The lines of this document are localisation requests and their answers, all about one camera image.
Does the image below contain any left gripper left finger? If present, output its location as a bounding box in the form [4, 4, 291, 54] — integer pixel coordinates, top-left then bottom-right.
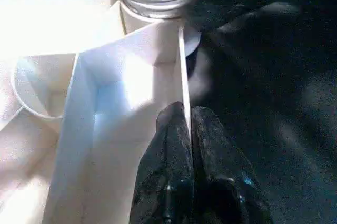
[128, 102, 195, 224]

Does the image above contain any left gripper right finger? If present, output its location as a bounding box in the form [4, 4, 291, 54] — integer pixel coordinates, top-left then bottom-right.
[190, 105, 274, 224]

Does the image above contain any white plastic table top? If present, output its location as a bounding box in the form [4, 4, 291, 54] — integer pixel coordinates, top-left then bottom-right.
[0, 0, 202, 224]

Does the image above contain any black plastic mat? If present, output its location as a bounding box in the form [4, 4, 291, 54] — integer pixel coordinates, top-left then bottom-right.
[0, 0, 337, 224]

